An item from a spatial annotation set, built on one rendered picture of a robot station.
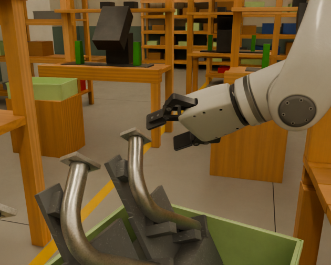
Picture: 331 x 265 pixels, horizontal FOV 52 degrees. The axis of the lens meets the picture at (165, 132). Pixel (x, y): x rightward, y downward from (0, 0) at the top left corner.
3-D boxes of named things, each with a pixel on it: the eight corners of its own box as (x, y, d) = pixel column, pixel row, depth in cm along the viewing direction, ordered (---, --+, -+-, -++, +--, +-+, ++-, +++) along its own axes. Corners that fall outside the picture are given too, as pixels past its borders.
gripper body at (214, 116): (254, 100, 63) (200, 120, 68) (231, 68, 56) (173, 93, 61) (260, 134, 59) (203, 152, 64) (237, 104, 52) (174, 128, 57)
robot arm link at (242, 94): (263, 92, 62) (248, 98, 64) (245, 64, 56) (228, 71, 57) (272, 131, 58) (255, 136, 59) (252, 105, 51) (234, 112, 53)
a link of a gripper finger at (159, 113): (179, 104, 60) (148, 116, 63) (169, 94, 58) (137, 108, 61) (179, 119, 59) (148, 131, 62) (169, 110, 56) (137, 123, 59)
